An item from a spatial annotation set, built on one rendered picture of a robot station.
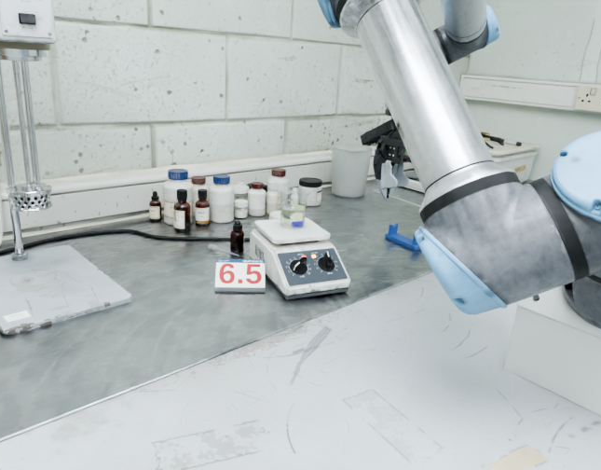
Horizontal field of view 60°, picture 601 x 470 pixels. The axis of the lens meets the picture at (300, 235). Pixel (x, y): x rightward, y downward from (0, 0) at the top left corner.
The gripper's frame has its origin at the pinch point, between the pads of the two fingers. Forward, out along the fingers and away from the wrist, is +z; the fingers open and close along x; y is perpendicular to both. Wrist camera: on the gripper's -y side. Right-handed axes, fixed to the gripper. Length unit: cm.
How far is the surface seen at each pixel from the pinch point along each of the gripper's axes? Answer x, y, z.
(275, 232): -38.4, 9.9, 1.7
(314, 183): -1.7, -26.2, 3.3
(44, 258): -75, -15, 9
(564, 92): 102, -15, -24
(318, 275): -35.9, 20.7, 6.9
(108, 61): -53, -39, -27
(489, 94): 98, -43, -21
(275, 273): -41.9, 15.7, 7.2
